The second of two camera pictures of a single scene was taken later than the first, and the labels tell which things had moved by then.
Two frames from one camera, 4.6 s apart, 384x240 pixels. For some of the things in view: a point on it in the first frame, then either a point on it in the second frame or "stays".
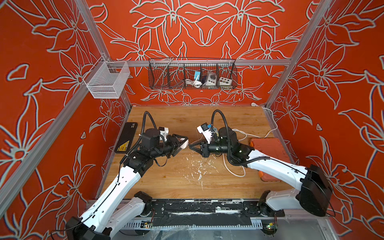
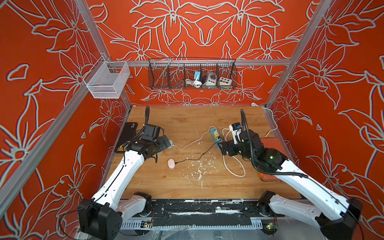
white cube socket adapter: (225, 81) stays
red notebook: (272, 148) stays
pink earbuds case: (185, 145) → (171, 163)
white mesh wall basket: (105, 80) stays
